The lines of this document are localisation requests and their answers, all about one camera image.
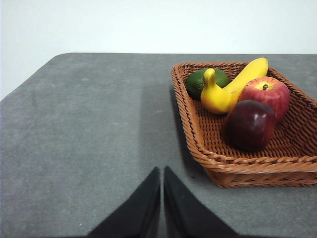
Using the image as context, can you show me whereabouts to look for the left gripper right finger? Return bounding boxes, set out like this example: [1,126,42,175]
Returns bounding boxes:
[163,166,242,238]

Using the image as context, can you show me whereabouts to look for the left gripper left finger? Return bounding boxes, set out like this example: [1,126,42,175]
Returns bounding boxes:
[86,167,161,238]

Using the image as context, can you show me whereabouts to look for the dark purple plum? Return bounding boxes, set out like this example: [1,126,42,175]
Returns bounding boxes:
[223,99,277,152]

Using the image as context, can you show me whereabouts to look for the brown wicker basket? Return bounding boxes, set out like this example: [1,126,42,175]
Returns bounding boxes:
[170,61,317,189]

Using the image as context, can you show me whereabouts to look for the yellow banana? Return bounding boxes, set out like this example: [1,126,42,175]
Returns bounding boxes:
[200,57,269,115]

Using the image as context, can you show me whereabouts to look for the green avocado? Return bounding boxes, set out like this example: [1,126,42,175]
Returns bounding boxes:
[185,69,231,100]

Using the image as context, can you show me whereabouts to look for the red apple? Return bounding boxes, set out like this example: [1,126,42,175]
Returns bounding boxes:
[238,76,291,124]

